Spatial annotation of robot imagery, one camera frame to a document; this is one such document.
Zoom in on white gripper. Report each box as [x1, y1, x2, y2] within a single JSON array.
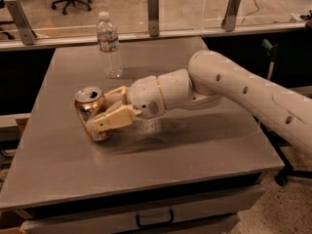
[[86, 76, 166, 133]]

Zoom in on orange soda can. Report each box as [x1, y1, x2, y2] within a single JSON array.
[[74, 86, 112, 141]]

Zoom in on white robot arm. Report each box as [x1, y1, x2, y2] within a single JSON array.
[[87, 50, 312, 157]]

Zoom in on clear plastic water bottle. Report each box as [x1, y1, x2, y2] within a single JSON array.
[[97, 12, 123, 79]]

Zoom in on middle metal bracket post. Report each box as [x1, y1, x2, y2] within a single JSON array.
[[147, 0, 159, 37]]

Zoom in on metal bracket post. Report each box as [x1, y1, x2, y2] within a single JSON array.
[[5, 0, 37, 45], [221, 0, 241, 32], [147, 0, 159, 37]]

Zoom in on left metal bracket post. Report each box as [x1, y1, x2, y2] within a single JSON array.
[[5, 0, 37, 45]]

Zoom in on metal window rail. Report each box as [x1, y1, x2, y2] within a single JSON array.
[[0, 21, 305, 52]]

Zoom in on right metal bracket post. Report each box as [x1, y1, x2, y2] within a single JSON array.
[[221, 0, 241, 32]]

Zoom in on grey drawer with black handle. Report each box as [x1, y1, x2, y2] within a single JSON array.
[[19, 184, 264, 234]]

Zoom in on black floor cable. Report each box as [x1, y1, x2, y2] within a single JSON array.
[[240, 0, 262, 26]]

